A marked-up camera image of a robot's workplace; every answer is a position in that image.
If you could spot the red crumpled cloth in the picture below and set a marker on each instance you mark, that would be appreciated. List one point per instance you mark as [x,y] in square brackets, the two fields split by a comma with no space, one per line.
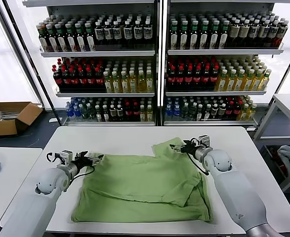
[281,167]

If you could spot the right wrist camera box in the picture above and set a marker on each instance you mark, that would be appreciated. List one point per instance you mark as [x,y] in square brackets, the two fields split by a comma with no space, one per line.
[205,140]

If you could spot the white paper scrap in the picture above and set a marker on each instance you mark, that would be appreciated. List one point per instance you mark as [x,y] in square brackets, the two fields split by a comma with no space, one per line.
[53,120]

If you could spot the cola bottle red cap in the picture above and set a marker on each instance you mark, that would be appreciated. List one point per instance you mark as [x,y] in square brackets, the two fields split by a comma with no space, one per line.
[66,80]
[205,79]
[188,79]
[197,79]
[172,79]
[58,81]
[180,79]
[82,80]
[135,113]
[74,80]
[128,113]
[99,80]
[90,80]
[236,110]
[229,111]
[214,79]

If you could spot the dark bottle beige label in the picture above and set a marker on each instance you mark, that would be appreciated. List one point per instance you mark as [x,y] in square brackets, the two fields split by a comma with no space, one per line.
[243,34]
[234,34]

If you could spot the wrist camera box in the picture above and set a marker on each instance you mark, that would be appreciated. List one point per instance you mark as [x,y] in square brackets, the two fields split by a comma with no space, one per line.
[205,140]
[67,156]

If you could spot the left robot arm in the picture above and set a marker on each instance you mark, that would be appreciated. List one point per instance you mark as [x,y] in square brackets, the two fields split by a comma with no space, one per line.
[36,197]

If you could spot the black slanted pole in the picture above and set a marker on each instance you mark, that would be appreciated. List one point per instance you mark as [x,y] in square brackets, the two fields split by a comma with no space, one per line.
[284,76]
[53,105]

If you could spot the dark storage bin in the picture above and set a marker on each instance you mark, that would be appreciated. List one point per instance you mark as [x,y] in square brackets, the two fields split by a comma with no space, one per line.
[270,157]

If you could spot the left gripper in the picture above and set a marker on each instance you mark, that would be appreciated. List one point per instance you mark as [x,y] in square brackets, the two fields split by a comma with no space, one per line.
[84,161]

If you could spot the silver parts in bags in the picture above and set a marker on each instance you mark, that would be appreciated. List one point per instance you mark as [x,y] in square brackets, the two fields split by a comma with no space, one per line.
[6,115]

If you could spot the small dark bottle white cap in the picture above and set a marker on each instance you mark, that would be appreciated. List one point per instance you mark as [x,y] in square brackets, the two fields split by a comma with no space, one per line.
[214,112]
[106,115]
[113,112]
[199,114]
[207,113]
[221,111]
[120,112]
[99,115]

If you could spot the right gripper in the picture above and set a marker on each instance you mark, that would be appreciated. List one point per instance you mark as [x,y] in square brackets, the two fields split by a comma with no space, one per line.
[190,148]

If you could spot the brown cardboard box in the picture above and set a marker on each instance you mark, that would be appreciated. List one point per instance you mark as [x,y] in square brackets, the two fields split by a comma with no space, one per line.
[1,128]

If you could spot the green polo shirt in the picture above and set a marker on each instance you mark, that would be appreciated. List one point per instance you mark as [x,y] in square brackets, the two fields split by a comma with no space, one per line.
[139,182]

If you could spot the grey window frame post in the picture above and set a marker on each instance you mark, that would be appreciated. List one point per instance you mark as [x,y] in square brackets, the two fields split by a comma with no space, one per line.
[37,90]

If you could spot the grey metal shelf rack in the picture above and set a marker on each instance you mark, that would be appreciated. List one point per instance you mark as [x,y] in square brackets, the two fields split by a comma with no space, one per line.
[221,52]
[97,53]

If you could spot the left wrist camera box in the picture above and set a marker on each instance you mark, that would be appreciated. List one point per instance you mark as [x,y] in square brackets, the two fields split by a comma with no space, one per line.
[67,156]

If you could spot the brown tea bottle green label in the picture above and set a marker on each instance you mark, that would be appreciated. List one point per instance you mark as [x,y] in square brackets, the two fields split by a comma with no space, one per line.
[44,40]
[71,39]
[80,38]
[53,39]
[62,39]
[90,38]

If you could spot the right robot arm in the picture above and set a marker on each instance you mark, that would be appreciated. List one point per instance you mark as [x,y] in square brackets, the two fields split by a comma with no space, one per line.
[233,192]

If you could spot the clear green water bottle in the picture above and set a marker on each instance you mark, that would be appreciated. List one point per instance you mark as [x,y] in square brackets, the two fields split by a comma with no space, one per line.
[184,112]
[192,112]
[91,113]
[84,113]

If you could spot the dark bottle white blue label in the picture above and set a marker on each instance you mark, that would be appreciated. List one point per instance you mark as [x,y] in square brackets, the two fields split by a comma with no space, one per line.
[254,34]
[272,34]
[147,33]
[138,33]
[128,33]
[99,34]
[117,33]
[108,34]
[281,34]
[263,34]

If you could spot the blue drink bottle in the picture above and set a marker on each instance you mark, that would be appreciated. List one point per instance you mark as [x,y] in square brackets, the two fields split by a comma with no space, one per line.
[76,111]
[168,111]
[176,111]
[69,111]

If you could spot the yellow juice bottle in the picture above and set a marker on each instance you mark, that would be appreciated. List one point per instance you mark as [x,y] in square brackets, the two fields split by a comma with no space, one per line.
[149,84]
[141,84]
[243,113]
[248,82]
[124,84]
[230,82]
[149,115]
[256,82]
[251,113]
[142,115]
[221,82]
[264,82]
[133,84]
[239,82]
[115,84]
[107,84]

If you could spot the dark bottle tall white label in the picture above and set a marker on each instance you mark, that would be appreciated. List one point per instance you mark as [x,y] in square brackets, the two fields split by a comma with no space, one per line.
[223,36]
[183,36]
[204,36]
[194,36]
[214,36]
[173,36]

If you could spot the white metal frame table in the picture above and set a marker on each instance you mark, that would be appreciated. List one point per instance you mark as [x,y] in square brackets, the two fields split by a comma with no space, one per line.
[265,118]

